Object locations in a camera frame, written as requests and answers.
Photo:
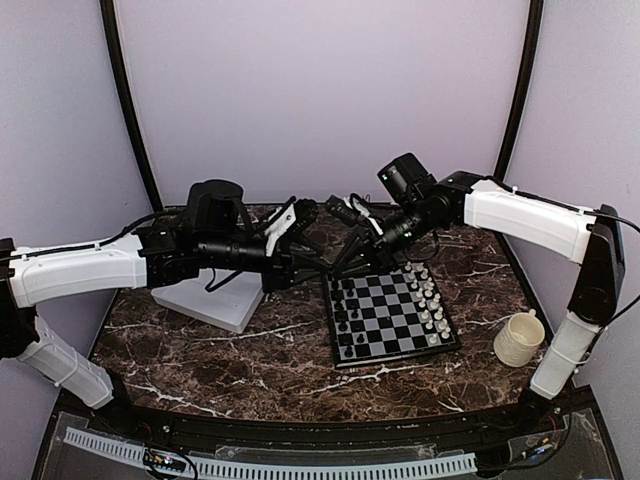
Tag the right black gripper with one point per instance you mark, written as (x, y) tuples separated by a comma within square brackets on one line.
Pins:
[(371, 258)]

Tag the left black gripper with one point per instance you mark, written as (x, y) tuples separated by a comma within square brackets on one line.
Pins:
[(287, 261)]

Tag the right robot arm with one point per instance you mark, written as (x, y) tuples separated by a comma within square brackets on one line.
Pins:
[(588, 237)]

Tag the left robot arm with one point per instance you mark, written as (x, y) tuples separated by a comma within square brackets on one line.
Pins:
[(213, 231)]

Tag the black white chess board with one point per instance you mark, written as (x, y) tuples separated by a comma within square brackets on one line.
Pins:
[(391, 331)]

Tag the white chess pieces row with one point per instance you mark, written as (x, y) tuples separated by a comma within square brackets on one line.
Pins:
[(427, 302)]

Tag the white plastic tray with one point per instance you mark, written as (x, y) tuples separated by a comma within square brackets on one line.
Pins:
[(229, 308)]

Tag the cream ribbed mug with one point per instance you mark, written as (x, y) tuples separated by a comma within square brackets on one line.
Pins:
[(519, 339)]

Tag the black front rail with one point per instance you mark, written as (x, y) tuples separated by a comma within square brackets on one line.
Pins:
[(484, 429)]

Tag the white cable duct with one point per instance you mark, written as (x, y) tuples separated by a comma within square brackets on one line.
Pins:
[(248, 463)]

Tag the right black frame post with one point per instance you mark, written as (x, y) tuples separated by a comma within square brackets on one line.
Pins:
[(521, 89)]

